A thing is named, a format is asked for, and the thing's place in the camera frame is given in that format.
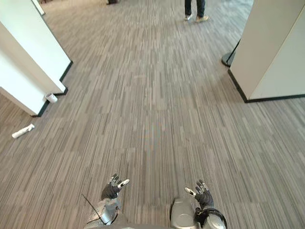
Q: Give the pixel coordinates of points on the silver robot leg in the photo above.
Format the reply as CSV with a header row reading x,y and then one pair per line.
x,y
181,213

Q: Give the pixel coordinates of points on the white paper cup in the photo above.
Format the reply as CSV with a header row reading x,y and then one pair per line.
x,y
51,97

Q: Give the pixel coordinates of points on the person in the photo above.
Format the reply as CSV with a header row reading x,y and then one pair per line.
x,y
195,9

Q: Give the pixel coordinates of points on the black stanchion base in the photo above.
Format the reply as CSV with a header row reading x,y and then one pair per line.
x,y
229,57

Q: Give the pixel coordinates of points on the white rolled paper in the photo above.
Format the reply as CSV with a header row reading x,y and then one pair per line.
x,y
23,131

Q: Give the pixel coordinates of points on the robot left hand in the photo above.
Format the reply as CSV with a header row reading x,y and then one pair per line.
x,y
111,189

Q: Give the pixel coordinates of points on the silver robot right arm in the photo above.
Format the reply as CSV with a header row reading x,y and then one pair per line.
x,y
210,218

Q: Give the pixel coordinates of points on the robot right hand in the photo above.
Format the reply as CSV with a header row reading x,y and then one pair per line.
x,y
204,194

